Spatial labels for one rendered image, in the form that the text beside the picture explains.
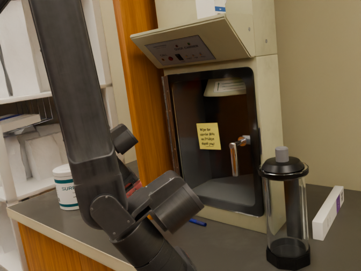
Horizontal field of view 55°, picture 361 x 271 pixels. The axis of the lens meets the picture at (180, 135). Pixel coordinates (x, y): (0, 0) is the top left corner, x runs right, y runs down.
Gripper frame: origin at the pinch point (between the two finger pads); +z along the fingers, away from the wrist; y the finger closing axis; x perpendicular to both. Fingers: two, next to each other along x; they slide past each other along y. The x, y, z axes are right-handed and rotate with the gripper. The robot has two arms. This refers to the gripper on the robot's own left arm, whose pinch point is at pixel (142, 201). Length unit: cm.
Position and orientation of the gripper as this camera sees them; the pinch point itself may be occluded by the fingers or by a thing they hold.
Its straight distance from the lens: 102.1
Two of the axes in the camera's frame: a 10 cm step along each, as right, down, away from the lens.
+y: -3.0, -1.6, 9.4
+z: 5.7, 7.6, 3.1
